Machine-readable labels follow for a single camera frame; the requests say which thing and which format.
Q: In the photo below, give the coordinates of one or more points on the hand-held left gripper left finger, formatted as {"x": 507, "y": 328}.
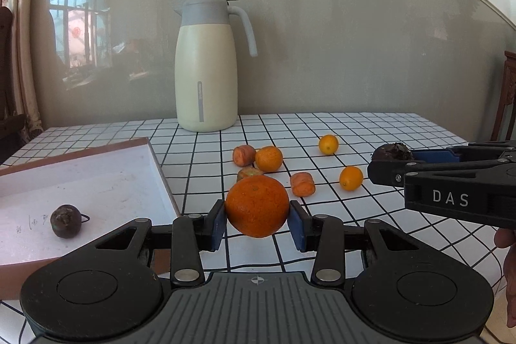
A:
{"x": 215, "y": 227}

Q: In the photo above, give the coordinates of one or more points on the greenish yellow fruit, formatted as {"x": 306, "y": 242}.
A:
{"x": 246, "y": 172}

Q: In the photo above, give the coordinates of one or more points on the white cardboard box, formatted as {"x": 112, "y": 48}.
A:
{"x": 100, "y": 182}

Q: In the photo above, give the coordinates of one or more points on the person's right hand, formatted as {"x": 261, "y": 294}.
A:
{"x": 512, "y": 287}

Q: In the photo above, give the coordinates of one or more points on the white checked tablecloth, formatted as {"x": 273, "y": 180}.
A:
{"x": 383, "y": 130}

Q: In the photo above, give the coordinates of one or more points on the dark wooden sofa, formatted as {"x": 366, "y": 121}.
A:
{"x": 6, "y": 86}

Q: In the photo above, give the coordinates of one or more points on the small yellow kumquat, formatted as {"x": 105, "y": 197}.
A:
{"x": 351, "y": 178}
{"x": 328, "y": 144}

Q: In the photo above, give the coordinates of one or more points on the dark wrinkled passion fruit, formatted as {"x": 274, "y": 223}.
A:
{"x": 393, "y": 152}

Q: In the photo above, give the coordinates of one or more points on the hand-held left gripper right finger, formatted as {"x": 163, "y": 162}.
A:
{"x": 298, "y": 227}

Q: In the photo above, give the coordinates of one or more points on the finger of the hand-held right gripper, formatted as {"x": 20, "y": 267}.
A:
{"x": 435, "y": 156}
{"x": 385, "y": 172}

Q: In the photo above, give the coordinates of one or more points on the dark passion fruit with stem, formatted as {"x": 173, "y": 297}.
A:
{"x": 64, "y": 221}

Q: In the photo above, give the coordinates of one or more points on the light orange tangerine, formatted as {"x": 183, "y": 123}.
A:
{"x": 269, "y": 158}

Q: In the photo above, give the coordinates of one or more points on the cream thermos jug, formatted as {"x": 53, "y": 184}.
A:
{"x": 205, "y": 78}

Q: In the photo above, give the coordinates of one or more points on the large deep orange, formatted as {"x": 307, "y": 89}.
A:
{"x": 258, "y": 207}

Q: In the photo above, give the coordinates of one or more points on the carved wooden chair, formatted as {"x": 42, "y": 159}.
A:
{"x": 508, "y": 86}

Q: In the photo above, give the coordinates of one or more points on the beige patterned curtain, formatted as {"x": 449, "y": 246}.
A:
{"x": 24, "y": 25}

